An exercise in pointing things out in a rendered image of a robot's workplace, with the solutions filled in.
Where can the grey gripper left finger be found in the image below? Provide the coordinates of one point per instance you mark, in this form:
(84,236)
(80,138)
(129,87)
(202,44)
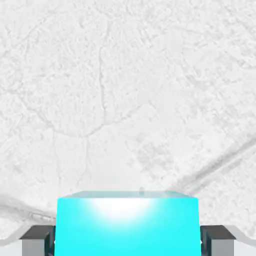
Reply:
(36,242)

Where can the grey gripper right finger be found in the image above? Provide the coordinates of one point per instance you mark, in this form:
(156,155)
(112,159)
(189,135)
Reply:
(218,242)

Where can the small cyan cube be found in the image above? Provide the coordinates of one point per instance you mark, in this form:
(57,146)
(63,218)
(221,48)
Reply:
(128,230)

